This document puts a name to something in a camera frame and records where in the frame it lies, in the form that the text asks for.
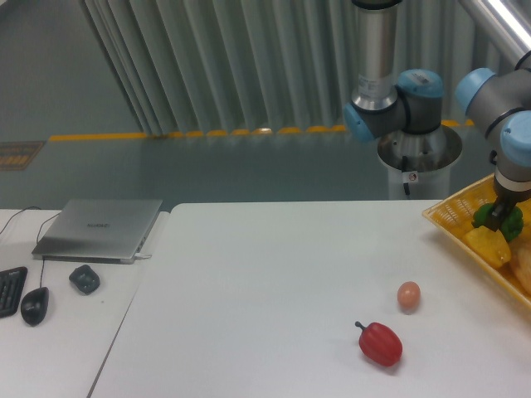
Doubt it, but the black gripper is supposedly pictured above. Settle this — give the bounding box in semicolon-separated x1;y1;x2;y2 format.
485;180;530;231

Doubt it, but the green bell pepper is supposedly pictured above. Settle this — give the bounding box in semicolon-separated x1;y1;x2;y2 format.
472;203;524;242

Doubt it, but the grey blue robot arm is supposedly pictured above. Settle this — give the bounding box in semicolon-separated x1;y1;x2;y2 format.
343;1;530;231

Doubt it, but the yellow bell pepper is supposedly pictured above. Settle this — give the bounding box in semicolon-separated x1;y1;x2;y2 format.
463;226;511;269

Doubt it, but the yellow plastic basket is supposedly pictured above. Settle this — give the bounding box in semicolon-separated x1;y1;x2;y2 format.
423;175;530;305

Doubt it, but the red bell pepper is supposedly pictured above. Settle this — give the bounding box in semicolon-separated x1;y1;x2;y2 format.
355;321;403;367

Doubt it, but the bread roll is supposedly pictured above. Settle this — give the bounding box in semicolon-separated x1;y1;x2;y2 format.
509;243;531;294

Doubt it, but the brown egg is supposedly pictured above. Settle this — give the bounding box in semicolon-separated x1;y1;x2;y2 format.
397;281;421;313

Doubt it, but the grey pleated curtain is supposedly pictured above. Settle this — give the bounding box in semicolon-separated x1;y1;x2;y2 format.
78;0;515;137

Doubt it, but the silver closed laptop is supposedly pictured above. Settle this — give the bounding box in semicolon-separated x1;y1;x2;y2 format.
32;199;163;264

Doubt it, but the small black device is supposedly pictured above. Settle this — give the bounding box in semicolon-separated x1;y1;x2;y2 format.
69;265;100;295

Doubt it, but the black computer mouse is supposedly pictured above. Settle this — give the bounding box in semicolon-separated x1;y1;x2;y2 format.
20;287;49;327

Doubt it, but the black keyboard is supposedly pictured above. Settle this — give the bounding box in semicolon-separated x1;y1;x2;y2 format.
0;266;27;318

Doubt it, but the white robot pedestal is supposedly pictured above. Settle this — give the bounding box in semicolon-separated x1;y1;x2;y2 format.
378;125;462;200

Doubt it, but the black pedestal cable with tag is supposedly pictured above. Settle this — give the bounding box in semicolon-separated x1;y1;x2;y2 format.
400;155;418;197

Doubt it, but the black mouse cable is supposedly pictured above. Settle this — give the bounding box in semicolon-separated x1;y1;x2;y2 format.
36;210;62;288

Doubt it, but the black laptop cable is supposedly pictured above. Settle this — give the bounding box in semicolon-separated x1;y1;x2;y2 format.
0;206;42;235

